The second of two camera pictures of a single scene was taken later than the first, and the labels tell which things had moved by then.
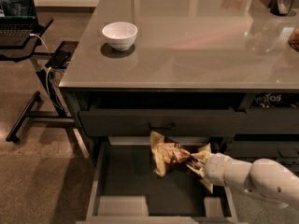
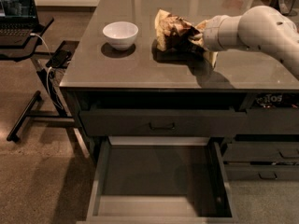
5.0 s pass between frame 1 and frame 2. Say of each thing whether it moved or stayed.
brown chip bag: moved
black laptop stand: stayed
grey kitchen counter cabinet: stayed
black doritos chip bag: stayed
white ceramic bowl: stayed
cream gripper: moved
